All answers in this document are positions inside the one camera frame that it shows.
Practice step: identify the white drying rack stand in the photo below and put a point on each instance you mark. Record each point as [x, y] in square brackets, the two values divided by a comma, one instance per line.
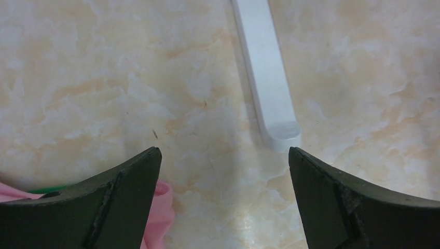
[275, 114]

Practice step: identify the pink folded cloth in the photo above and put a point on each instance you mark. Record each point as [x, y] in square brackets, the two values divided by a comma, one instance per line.
[161, 215]

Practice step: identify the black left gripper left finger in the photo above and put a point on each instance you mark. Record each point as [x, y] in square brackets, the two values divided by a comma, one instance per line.
[108, 210]

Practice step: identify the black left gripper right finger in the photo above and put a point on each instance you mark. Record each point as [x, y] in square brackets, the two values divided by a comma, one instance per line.
[340, 210]

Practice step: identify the green folded cloth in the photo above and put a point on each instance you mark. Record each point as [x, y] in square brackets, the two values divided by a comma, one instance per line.
[44, 191]

